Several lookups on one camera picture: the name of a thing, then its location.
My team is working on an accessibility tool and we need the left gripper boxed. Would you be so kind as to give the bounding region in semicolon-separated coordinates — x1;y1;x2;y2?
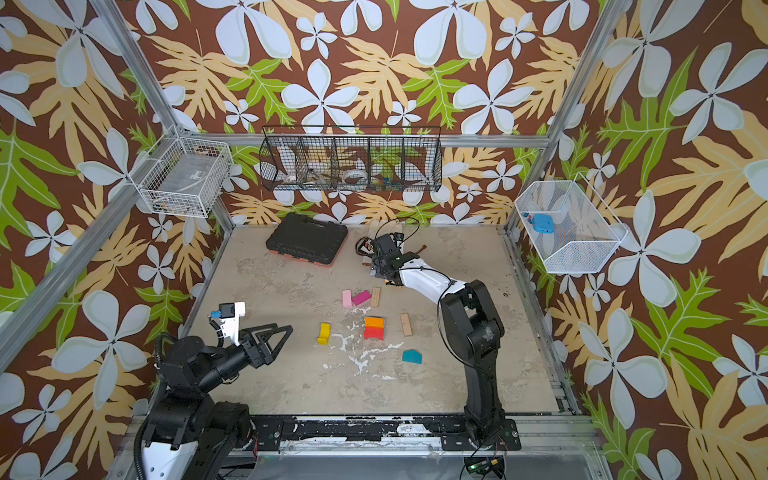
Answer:
196;320;292;397

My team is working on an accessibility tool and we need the orange block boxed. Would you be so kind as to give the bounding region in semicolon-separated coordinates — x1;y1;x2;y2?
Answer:
364;317;386;329

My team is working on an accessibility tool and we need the red block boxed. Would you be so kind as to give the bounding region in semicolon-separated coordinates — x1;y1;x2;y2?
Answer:
363;327;384;340

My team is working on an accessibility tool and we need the teal block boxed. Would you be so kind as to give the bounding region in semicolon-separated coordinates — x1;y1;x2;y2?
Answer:
402;349;423;365

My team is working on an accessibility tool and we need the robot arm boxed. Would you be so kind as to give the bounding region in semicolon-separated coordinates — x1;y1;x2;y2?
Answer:
390;253;506;448

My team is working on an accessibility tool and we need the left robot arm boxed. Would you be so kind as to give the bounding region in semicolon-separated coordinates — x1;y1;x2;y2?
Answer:
133;323;293;479

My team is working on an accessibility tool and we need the natural wood flat block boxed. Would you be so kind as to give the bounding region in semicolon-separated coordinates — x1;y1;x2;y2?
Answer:
371;287;381;308

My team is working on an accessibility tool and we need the magenta block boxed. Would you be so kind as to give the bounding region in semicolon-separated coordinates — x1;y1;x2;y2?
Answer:
352;291;372;306

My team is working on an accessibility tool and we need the yellow arch block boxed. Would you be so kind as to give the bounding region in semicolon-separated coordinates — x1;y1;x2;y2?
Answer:
317;322;331;345

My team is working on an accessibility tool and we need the natural wood long block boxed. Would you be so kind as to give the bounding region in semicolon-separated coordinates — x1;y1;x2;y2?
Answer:
400;313;413;337

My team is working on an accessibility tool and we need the black and red tool case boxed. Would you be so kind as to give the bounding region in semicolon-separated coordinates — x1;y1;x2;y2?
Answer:
266;213;348;266

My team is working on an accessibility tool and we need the blue object in basket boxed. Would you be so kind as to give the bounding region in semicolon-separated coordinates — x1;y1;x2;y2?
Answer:
530;214;555;234

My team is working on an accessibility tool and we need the black charging board with cables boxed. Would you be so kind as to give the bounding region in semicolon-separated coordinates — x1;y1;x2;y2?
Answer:
354;233;405;267

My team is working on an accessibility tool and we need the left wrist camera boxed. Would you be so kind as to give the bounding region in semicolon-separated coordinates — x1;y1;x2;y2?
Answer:
209;302;246;348

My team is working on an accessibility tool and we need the black wire basket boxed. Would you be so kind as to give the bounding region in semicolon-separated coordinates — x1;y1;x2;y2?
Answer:
255;125;444;192

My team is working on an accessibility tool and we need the white wire basket left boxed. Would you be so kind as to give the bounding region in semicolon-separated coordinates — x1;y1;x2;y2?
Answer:
134;133;233;218

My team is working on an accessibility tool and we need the white wire basket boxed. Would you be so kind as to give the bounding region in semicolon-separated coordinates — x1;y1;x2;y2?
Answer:
515;174;629;276
134;133;233;218

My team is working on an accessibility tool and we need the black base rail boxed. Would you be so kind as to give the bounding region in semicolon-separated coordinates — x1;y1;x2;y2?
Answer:
250;413;522;452

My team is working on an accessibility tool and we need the white wire basket right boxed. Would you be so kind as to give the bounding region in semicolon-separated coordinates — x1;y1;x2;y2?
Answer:
515;174;629;276

